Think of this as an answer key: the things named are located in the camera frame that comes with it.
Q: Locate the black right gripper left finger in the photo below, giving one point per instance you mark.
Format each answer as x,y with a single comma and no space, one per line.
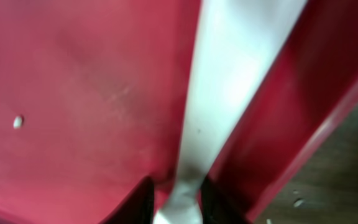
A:
137,207

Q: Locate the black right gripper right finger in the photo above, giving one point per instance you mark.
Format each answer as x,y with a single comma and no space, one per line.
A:
216,208

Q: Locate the white plastic fork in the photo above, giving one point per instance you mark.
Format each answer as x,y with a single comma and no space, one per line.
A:
235,46

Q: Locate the red plastic tray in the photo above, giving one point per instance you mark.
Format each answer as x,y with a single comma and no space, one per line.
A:
93,96

